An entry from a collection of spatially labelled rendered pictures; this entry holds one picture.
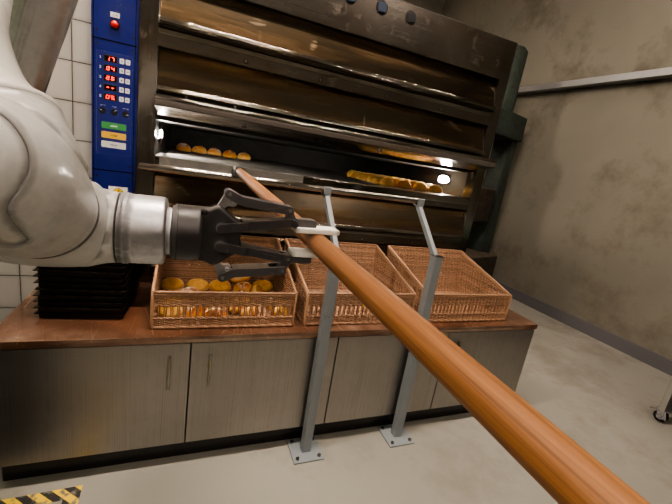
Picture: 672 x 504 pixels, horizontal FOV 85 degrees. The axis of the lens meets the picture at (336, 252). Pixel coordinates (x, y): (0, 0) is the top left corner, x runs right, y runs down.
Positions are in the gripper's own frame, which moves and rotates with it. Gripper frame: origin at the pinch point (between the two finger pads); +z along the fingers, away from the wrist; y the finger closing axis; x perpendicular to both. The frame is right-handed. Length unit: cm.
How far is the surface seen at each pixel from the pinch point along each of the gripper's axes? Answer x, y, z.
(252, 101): -133, -32, 8
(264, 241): -131, 34, 20
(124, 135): -132, -8, -44
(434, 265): -75, 25, 84
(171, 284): -119, 54, -22
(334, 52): -135, -62, 44
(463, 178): -145, -14, 147
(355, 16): -135, -80, 52
